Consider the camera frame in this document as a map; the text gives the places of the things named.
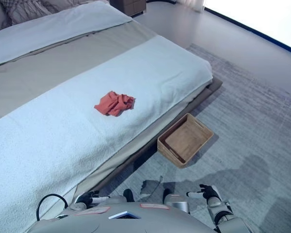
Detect white fluffy blanket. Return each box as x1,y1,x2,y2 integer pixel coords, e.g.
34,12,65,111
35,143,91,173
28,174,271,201
0,36,214,233

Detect silver robot right leg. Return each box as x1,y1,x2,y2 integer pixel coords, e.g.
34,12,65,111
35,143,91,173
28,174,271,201
163,193,191,215

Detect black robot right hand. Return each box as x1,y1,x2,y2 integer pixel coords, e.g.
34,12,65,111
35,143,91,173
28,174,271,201
186,184,221,201

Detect brown wooden nightstand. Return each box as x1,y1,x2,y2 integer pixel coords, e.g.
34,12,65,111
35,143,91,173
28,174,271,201
110,0,147,17

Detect grey woven rug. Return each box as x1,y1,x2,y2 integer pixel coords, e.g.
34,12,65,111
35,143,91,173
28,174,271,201
92,43,291,233

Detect grey robot torso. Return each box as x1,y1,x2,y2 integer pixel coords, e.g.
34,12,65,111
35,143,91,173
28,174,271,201
70,202,220,233

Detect grey patterned pillow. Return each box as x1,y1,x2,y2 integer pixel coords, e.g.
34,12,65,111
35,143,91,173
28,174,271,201
63,0,111,8
1,0,71,25

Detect blue window rail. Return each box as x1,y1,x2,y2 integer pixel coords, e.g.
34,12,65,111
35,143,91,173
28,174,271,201
203,6,291,53

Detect beige bed sheet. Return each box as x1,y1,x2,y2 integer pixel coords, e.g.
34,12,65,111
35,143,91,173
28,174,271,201
0,20,194,192

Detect white label red border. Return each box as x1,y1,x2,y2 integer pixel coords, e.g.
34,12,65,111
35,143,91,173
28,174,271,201
140,203,170,210
74,206,112,216

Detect woven wicker basket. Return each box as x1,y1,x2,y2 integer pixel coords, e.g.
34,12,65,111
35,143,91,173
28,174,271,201
157,113,214,169

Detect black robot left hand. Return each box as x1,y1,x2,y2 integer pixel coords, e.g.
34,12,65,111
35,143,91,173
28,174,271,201
75,190,111,206

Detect black robot left foot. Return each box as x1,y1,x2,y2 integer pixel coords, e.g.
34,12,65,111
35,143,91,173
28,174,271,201
123,188,135,203

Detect blue white chest plate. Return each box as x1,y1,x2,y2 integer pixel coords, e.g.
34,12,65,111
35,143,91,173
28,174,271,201
108,211,137,220

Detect red garment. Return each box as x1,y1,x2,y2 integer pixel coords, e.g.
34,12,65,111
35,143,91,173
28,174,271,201
94,91,136,118

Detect white smooth duvet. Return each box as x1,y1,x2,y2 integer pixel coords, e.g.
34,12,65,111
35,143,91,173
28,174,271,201
0,0,134,69

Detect taupe bed frame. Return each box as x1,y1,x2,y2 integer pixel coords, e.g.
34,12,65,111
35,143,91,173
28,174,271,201
76,77,224,196

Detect thin grey floor cable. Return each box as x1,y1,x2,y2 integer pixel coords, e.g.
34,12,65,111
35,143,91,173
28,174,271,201
151,176,164,194

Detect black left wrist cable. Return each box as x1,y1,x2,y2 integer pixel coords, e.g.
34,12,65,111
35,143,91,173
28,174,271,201
36,193,69,221

